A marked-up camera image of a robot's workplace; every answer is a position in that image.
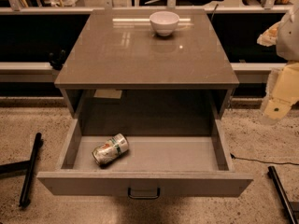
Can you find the black stand leg right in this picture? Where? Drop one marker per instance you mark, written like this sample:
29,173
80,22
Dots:
291,209

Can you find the black stand leg left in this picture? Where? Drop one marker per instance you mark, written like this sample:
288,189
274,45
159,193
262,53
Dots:
26,168

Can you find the black stand leg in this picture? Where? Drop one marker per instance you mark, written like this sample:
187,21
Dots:
291,209
26,168

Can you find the black drawer handle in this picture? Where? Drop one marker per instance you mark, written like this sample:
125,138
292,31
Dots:
151,194

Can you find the paper label inside cabinet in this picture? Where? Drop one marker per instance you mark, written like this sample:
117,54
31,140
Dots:
108,94

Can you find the open grey top drawer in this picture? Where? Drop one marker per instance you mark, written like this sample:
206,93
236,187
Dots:
178,166

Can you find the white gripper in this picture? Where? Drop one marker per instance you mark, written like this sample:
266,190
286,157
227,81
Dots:
289,38

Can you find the grey cabinet with counter top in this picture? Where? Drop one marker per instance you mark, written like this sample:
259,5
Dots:
176,85

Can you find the black clamp on rail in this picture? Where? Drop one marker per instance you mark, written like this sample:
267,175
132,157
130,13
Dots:
57,61

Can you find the white ceramic bowl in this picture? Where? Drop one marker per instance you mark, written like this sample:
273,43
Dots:
164,23

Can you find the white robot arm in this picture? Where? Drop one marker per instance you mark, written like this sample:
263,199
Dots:
282,87

